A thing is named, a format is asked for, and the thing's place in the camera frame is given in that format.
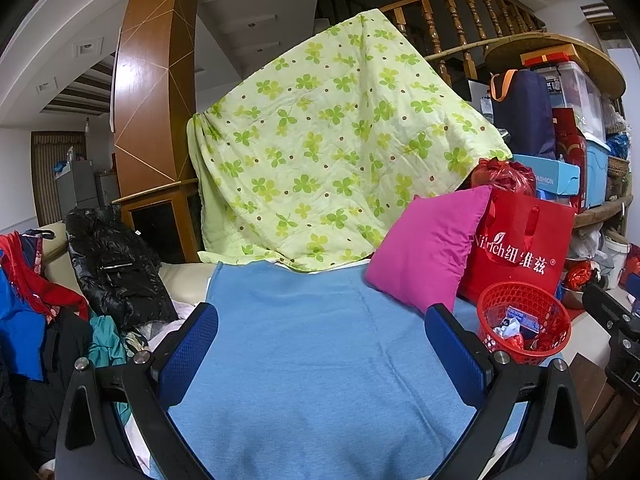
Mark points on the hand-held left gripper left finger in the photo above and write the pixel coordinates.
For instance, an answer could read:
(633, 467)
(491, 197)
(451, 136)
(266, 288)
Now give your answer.
(187, 355)

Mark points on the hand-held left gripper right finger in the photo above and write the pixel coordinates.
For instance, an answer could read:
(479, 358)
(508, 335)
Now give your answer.
(457, 355)

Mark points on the red mesh basket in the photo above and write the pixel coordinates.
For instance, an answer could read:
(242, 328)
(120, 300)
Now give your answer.
(560, 330)

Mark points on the blue and white carton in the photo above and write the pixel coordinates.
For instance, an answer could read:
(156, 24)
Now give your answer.
(522, 319)

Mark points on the olive patterned cloth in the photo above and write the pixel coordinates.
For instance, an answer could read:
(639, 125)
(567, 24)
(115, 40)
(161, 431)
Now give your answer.
(135, 341)

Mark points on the cream sofa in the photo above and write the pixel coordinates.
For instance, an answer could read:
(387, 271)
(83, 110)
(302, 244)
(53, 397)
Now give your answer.
(185, 280)

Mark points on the green garment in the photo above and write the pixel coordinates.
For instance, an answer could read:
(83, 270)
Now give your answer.
(105, 340)

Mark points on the red foil wrapper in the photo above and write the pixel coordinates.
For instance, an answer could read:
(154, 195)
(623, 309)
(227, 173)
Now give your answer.
(580, 275)

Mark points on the white bucket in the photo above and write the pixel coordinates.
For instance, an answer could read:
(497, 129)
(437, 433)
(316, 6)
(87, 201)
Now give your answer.
(615, 260)

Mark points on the magenta pillow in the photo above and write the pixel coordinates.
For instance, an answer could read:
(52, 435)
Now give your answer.
(425, 250)

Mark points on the black puffer jacket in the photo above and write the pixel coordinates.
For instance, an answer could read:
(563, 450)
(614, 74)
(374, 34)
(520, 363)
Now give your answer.
(115, 270)

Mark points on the wooden cabinet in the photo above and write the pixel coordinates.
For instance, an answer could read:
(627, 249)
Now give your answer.
(160, 230)

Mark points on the black garment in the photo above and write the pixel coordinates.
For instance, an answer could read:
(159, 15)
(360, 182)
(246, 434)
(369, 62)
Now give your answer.
(60, 340)

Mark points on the red gift bag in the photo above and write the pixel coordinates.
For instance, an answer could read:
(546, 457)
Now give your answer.
(520, 240)

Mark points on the blue towel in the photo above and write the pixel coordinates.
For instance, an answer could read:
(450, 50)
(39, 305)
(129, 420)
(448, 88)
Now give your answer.
(325, 385)

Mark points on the red and blue garment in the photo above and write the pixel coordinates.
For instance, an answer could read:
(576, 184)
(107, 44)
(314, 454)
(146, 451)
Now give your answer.
(20, 320)

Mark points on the blue storage bin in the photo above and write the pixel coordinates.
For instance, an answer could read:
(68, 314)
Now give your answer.
(595, 170)

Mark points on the shiny red plastic bag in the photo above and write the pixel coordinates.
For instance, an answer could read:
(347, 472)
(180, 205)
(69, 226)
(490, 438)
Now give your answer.
(505, 175)

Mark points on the light blue cardboard box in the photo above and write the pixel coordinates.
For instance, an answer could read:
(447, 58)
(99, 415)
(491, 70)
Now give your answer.
(555, 175)

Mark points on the grey fridge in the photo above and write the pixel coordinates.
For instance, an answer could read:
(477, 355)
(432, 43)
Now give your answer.
(75, 190)

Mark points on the tall red box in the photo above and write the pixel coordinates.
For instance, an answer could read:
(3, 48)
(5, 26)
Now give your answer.
(570, 150)

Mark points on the green clover print blanket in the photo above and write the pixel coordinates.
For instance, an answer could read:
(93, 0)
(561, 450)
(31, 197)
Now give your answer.
(325, 135)

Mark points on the clear storage box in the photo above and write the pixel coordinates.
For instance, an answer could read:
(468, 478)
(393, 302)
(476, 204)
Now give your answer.
(580, 90)

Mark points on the wooden column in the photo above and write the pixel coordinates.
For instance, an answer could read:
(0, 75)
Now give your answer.
(150, 85)

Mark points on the round wooden tabletop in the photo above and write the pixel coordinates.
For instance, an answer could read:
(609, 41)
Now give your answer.
(600, 65)

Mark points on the flat red and orange box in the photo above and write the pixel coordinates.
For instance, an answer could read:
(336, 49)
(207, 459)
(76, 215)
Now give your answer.
(550, 55)

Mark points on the wooden stair railing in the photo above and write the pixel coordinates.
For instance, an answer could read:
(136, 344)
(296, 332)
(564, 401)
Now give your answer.
(430, 20)

